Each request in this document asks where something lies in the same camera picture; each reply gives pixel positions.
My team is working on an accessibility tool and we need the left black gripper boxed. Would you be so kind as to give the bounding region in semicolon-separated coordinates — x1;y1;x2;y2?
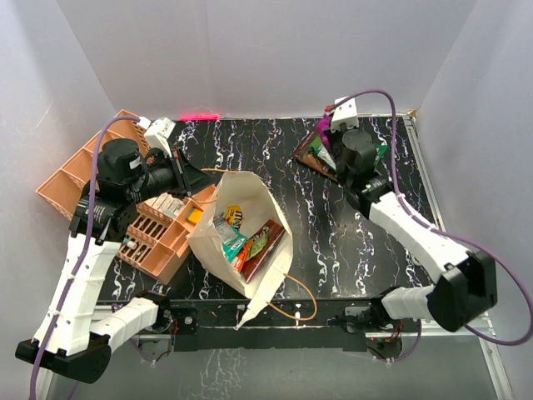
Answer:
126;146;216;203

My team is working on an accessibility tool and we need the green snack bag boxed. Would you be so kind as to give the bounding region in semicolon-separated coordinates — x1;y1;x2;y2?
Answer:
309;135;390;172

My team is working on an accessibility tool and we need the purple snack bag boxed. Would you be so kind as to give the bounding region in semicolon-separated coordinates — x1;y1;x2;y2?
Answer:
316;114;331;149

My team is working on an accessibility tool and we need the brown kettle chips bag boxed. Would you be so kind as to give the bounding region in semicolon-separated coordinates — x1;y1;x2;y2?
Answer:
291;130;337;183

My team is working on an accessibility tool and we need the brown paper bag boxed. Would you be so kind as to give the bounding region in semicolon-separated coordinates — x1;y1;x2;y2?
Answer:
188;171;318;330

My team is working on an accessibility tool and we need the red snack packet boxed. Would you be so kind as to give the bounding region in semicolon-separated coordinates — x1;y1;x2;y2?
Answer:
241;219;285;283

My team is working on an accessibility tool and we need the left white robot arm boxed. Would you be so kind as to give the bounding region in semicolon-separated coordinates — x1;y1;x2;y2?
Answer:
15;139;211;383

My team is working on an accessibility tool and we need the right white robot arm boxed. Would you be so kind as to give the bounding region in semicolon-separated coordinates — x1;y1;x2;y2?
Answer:
327;128;497;332

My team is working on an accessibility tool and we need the yellow M&M candy bag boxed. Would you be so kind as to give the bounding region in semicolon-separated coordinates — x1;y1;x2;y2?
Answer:
225;205;243;231

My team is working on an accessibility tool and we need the yellow orange small item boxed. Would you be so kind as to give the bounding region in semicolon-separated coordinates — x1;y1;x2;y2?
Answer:
186;207;203;225

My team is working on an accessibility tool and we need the teal snack packet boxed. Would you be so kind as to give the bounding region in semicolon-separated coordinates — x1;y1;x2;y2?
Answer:
213;213;248;263

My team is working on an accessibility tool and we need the pink compartment tray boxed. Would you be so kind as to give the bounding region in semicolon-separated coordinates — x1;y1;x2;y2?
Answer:
117;185;216;284

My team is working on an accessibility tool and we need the green small snack packet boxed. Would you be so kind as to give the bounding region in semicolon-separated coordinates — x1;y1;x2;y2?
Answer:
249;234;268;258

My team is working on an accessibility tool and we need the orange snack packet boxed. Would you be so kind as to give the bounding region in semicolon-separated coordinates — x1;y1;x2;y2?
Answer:
234;240;253;272

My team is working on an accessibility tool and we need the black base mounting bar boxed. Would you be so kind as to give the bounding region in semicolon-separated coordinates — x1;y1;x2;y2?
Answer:
170;298;417;357

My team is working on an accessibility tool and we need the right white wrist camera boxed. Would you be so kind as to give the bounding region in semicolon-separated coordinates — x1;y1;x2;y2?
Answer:
325;97;359;133

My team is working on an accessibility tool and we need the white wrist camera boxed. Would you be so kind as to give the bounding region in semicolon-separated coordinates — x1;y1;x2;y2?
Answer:
325;97;359;133
137;117;176;156

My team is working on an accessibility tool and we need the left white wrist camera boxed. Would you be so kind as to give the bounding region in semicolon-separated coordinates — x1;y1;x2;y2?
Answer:
137;117;176;156

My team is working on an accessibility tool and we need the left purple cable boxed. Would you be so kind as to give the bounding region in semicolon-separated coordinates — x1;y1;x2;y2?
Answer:
27;116;142;400

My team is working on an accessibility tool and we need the purple cable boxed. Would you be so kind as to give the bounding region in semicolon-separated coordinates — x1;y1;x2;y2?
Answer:
351;89;533;346
27;116;142;400

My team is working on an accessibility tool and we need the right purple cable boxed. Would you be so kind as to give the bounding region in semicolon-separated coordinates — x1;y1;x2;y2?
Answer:
351;89;533;346

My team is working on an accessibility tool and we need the aluminium frame rail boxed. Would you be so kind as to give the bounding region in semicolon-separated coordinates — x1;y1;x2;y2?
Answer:
399;108;516;400

